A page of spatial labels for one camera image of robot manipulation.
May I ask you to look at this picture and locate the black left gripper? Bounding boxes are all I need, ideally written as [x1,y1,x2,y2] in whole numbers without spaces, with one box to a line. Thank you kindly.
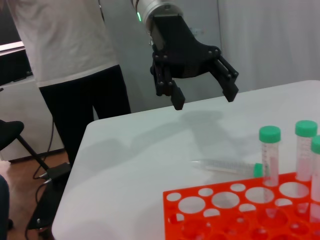
[148,13,240,111]

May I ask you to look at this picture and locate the black stool seat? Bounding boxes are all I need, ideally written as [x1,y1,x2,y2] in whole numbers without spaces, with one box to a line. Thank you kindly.
[0,119,25,151]

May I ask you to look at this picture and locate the black metal stand leg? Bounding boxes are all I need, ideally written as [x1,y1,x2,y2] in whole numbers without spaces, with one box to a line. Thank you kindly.
[17,136,72,181]

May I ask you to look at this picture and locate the seated person blue jeans leg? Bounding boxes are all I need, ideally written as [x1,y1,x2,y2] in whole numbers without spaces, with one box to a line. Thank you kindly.
[0,174,11,236]

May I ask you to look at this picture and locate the clear test tube green cap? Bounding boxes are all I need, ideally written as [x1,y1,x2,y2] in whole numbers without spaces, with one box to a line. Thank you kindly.
[258,125,282,188]
[191,158,263,179]
[294,119,318,182]
[310,135,320,223]

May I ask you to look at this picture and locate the person white shirt black trousers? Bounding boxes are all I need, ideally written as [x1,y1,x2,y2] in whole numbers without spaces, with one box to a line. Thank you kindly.
[6,0,132,171]

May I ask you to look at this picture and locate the black equipment case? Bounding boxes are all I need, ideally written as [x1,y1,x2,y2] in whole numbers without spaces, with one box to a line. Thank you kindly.
[0,48,33,86]

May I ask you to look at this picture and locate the thin black hanging cable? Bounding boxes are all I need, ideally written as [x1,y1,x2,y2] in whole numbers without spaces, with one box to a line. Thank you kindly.
[46,116,55,156]

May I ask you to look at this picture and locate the orange plastic test tube rack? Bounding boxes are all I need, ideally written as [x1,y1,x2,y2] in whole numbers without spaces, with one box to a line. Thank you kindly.
[162,171,320,240]

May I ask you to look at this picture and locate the white low cabinet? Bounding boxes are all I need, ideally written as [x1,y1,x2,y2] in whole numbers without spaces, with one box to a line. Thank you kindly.
[0,74,67,163]

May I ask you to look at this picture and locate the black floor base plate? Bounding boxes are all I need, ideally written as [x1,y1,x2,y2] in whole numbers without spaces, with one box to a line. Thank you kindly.
[26,178,72,237]

